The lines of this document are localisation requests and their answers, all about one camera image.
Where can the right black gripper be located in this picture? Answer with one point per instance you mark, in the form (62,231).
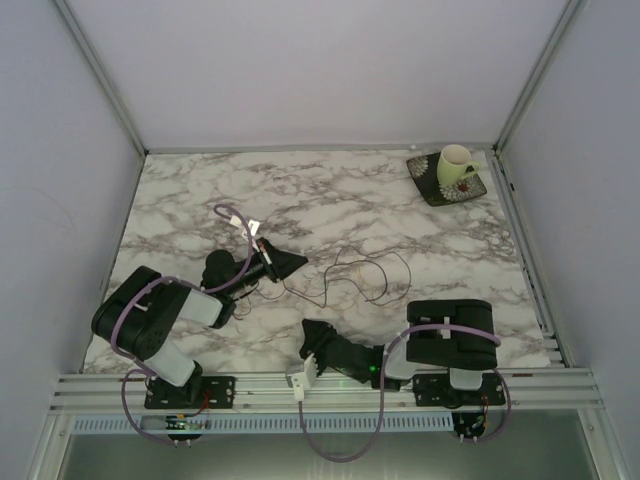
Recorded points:
(316,335)

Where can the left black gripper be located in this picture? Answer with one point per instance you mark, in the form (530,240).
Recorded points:
(283,263)

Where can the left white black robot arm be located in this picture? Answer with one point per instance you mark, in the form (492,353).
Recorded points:
(139,316)

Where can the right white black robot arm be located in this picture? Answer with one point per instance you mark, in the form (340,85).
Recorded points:
(455,334)

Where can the left green circuit board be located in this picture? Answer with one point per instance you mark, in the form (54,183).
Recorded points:
(183,423)

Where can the right black circuit board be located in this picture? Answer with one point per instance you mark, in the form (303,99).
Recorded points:
(471,427)

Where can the light green mug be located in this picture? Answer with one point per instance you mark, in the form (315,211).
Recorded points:
(455,164)

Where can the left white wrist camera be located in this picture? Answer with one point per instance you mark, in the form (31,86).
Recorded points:
(248,227)

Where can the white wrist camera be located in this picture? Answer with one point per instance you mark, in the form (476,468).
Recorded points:
(302,377)
(248,227)

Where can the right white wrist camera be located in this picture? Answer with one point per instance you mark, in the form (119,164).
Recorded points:
(302,377)

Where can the blue slotted cable duct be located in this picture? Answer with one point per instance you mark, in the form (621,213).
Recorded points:
(272,423)

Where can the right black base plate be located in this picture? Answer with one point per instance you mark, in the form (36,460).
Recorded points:
(435,390)

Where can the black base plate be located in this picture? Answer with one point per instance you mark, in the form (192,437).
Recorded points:
(216,392)
(435,390)

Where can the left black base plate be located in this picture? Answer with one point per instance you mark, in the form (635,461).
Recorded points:
(216,392)

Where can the left aluminium frame post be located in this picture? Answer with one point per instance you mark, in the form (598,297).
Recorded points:
(101,75)

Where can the aluminium frame post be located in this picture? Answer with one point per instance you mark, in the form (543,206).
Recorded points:
(568,16)
(101,75)

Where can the aluminium front rail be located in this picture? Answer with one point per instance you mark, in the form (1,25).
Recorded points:
(530,389)

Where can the right aluminium frame post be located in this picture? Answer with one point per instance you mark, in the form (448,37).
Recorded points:
(568,16)

